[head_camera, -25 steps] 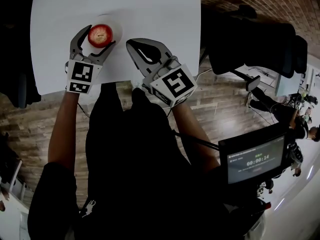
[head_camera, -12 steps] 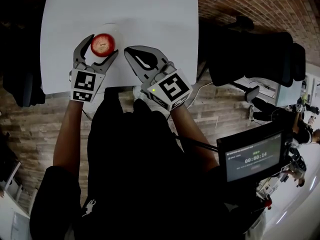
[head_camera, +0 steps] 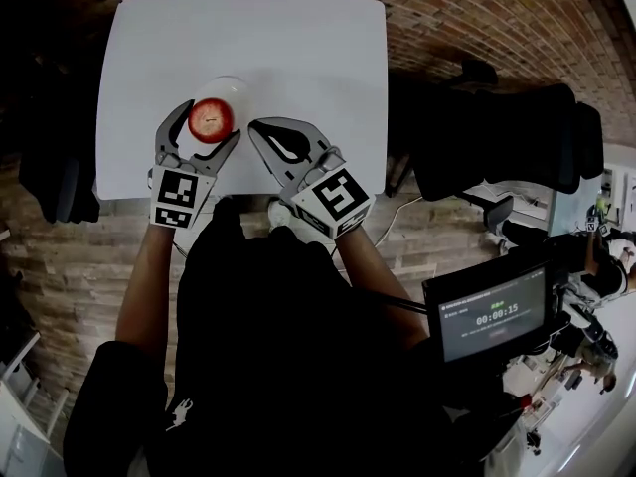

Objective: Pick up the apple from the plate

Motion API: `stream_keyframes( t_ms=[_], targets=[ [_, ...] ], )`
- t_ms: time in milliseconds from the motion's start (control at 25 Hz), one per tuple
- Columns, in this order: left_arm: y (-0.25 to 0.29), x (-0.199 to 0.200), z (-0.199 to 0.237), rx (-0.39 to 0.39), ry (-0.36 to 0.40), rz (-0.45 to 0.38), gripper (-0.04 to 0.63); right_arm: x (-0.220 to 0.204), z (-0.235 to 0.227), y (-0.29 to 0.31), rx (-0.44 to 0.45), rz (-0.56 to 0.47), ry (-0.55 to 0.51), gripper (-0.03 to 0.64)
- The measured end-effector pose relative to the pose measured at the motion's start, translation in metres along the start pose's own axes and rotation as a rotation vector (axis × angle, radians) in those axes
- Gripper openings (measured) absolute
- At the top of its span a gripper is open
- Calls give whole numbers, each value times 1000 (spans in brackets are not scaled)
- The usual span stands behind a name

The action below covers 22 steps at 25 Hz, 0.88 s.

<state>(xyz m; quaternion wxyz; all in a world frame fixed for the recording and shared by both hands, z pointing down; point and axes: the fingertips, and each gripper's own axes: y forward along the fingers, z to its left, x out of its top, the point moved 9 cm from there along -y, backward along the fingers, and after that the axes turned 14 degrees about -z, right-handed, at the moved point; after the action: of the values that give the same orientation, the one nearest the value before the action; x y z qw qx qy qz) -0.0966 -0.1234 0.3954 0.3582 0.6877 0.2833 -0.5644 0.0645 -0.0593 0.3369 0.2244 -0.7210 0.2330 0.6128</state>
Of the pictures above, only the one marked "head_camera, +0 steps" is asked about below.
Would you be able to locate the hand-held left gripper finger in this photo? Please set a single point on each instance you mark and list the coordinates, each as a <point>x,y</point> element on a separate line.
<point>221,154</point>
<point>166,129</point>

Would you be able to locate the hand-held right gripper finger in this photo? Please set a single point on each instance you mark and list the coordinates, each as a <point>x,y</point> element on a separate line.
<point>310,134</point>
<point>273,164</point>

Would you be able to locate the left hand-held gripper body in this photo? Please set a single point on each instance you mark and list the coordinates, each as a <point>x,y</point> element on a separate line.
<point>176,194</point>

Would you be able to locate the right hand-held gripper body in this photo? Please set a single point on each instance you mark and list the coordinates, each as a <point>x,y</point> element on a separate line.
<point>333,202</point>

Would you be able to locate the red apple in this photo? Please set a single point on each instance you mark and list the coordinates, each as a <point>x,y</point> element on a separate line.
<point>211,119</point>

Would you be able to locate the white plate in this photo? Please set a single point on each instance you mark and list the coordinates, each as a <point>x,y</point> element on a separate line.
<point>233,92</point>

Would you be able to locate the person's left forearm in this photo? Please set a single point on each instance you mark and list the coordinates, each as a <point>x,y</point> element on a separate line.
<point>144,286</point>

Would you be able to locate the person's right forearm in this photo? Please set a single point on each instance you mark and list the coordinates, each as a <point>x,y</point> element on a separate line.
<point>377,291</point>

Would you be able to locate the person's white shoe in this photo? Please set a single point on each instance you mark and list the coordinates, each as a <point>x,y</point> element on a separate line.
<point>279,212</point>

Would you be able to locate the person's black shirt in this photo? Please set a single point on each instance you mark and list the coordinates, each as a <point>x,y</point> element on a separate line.
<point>278,365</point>

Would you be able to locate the black office chair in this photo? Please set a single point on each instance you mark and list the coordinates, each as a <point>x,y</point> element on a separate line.
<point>497,137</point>

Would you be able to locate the black monitor screen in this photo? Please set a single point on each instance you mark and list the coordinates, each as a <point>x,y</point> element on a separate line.
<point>492,313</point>

